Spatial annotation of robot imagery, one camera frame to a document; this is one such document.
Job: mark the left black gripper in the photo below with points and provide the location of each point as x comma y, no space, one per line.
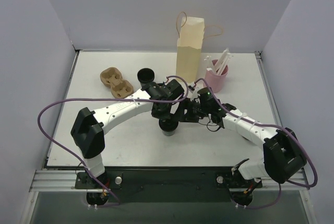
162,113

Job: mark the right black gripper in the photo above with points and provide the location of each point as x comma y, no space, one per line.
188,112

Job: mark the black coffee cup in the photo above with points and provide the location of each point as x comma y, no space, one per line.
167,133
145,76

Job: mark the black cup lid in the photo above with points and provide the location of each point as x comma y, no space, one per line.
168,126

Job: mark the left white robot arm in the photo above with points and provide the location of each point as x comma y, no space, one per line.
90,127

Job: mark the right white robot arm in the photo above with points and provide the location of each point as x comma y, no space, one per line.
281,157

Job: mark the pink straw holder cup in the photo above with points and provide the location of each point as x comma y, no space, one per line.
214,81

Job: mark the white wrapped straw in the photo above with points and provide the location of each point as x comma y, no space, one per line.
210,65
218,64
224,64

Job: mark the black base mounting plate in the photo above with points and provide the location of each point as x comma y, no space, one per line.
168,185

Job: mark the brown pulp cup carrier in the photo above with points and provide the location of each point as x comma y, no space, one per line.
112,78

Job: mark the beige paper bag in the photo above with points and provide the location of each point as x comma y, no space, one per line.
191,31

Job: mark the aluminium frame rail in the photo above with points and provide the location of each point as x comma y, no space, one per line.
139,142

